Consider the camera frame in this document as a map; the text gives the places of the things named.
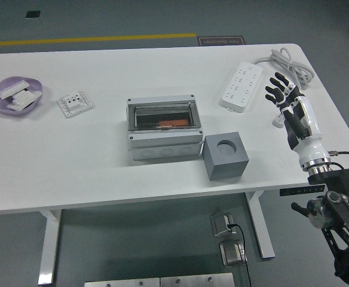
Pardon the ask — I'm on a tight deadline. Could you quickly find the orange cylinder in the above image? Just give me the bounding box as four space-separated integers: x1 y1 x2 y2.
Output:
158 119 189 128

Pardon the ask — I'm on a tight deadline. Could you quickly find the long white plastic bar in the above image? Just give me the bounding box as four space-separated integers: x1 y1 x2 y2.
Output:
0 80 31 99

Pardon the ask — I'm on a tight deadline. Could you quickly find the white plastic block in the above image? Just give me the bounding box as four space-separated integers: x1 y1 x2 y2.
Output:
11 89 42 105
6 100 35 112

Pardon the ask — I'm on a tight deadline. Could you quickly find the metal floor outlet box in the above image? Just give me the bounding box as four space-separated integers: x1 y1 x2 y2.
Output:
209 212 235 238
219 240 247 267

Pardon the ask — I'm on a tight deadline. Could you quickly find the grey junction box clear lid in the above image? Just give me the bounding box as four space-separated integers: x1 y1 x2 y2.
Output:
125 94 204 161

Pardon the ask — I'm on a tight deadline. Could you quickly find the metal base plate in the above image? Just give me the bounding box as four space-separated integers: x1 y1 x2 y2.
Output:
84 277 161 287
160 272 235 287

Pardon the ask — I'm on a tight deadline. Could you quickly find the grey cube with round hole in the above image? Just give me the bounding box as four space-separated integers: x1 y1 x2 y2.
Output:
203 131 250 182

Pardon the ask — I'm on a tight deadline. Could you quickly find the white power cord with plug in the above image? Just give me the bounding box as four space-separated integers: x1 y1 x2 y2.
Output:
252 47 316 129

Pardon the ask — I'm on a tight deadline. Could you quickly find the dark floor sign with text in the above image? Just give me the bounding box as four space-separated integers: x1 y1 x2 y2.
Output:
197 35 245 47

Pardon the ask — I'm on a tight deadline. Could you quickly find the white power strip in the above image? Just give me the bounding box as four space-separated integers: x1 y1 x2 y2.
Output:
221 61 264 113

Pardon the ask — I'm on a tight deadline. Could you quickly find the white wall socket plate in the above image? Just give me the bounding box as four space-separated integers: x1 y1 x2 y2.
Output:
56 90 96 119

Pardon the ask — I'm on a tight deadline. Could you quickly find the black floor cable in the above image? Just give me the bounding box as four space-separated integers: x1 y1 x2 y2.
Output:
226 222 252 287

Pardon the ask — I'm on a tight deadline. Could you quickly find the white table leg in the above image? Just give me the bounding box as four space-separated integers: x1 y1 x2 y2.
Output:
37 209 62 285
243 191 275 259

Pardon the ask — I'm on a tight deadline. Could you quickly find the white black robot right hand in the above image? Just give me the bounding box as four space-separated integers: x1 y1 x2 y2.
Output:
264 71 332 171

